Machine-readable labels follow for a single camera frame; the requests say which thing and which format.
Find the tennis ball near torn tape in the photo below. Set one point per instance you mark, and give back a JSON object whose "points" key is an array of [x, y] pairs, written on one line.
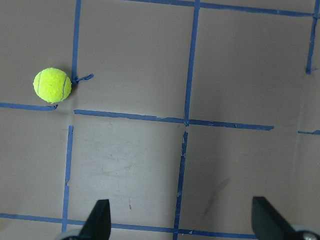
{"points": [[52, 85]]}

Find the brown paper table cover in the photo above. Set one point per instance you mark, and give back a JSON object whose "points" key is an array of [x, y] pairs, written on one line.
{"points": [[180, 112]]}

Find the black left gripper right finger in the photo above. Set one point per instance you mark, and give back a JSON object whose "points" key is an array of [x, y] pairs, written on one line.
{"points": [[268, 224]]}

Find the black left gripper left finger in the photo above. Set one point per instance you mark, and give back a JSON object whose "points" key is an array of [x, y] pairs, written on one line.
{"points": [[98, 224]]}

